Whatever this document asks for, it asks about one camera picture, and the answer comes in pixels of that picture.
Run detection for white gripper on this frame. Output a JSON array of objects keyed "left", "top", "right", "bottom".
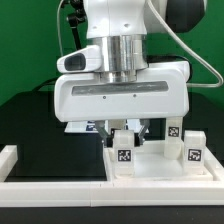
[{"left": 54, "top": 45, "right": 190, "bottom": 147}]

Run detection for white square table top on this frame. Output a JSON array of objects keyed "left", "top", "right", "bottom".
[{"left": 103, "top": 141, "right": 224, "bottom": 182}]

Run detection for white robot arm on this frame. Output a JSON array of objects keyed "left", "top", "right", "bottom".
[{"left": 54, "top": 0, "right": 223, "bottom": 145}]

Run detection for white fiducial tag sheet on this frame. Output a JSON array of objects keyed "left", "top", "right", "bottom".
[{"left": 65, "top": 119, "right": 141, "bottom": 133}]

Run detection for white U-shaped obstacle fence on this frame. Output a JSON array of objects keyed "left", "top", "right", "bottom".
[{"left": 0, "top": 146, "right": 224, "bottom": 207}]

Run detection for black cable at base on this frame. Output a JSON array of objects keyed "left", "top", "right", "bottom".
[{"left": 32, "top": 77, "right": 59, "bottom": 93}]

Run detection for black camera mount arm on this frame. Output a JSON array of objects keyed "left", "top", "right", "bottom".
[{"left": 67, "top": 9, "right": 86, "bottom": 50}]

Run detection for white hanging cable left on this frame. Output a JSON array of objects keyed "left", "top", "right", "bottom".
[{"left": 56, "top": 0, "right": 68, "bottom": 58}]

